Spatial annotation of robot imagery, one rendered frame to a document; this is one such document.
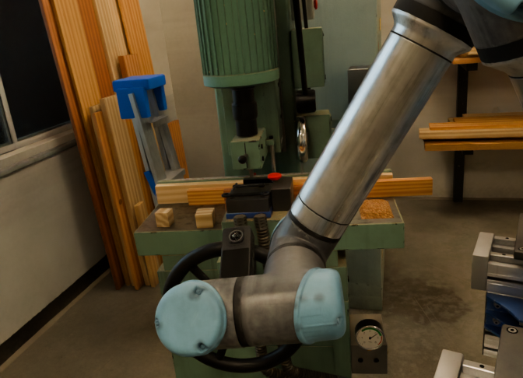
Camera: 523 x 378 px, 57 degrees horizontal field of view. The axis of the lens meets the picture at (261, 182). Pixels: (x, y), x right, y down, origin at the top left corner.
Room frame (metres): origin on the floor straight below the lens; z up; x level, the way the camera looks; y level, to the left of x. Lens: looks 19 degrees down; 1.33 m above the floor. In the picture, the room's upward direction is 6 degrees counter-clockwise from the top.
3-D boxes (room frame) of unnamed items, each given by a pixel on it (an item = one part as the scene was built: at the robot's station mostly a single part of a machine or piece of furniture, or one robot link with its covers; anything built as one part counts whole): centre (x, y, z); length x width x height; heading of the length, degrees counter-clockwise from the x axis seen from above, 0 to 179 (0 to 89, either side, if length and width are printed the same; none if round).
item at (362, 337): (0.89, -0.20, 0.65); 0.06 x 0.04 x 0.08; 82
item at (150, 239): (1.02, 0.00, 0.87); 0.61 x 0.30 x 0.06; 82
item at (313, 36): (1.32, -0.16, 1.23); 0.09 x 0.08 x 0.15; 172
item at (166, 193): (1.15, -0.02, 0.93); 0.60 x 0.02 x 0.05; 82
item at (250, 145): (1.15, 0.02, 1.03); 0.14 x 0.07 x 0.09; 172
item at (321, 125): (1.29, -0.16, 1.02); 0.09 x 0.07 x 0.12; 82
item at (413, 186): (1.11, -0.11, 0.92); 0.60 x 0.02 x 0.04; 82
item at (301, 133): (1.24, -0.12, 1.02); 0.12 x 0.03 x 0.12; 172
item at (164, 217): (1.04, 0.23, 0.92); 0.03 x 0.03 x 0.04; 76
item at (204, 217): (1.01, 0.13, 0.92); 0.04 x 0.04 x 0.03; 85
